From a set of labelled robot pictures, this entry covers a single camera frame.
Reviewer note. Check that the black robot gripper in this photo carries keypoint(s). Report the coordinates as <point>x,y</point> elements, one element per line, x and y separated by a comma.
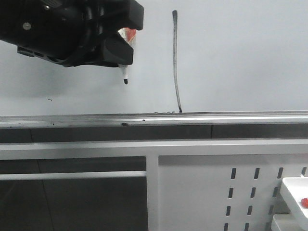
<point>66,32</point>

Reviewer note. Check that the white box below tray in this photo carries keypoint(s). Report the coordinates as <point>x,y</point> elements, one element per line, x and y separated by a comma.
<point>284,222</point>

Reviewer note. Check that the white plastic tray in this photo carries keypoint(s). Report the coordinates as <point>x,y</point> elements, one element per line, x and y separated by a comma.
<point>293,190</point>

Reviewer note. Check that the white metal pegboard rack frame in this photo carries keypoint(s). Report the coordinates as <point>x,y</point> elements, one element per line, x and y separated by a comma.
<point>210,185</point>

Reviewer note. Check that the large whiteboard with aluminium frame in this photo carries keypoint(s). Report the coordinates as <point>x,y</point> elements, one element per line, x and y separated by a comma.
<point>228,59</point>

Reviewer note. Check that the white black-tip whiteboard marker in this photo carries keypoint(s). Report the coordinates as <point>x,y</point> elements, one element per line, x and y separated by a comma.
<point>129,35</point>

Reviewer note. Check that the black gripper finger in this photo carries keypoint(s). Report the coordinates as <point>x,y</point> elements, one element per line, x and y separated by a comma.
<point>132,15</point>

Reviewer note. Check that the small red object in tray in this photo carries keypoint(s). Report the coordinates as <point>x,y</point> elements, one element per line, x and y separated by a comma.
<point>304,202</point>

